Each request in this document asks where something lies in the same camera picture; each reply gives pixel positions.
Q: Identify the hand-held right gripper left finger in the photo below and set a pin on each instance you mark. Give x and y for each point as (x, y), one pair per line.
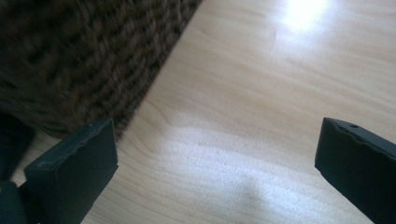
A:
(74, 168)

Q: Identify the brown woven basket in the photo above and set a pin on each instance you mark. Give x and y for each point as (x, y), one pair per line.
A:
(77, 62)

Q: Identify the dark grey garment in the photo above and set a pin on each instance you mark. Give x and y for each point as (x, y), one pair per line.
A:
(12, 146)

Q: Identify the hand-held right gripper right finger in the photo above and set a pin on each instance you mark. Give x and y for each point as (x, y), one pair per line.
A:
(361, 168)

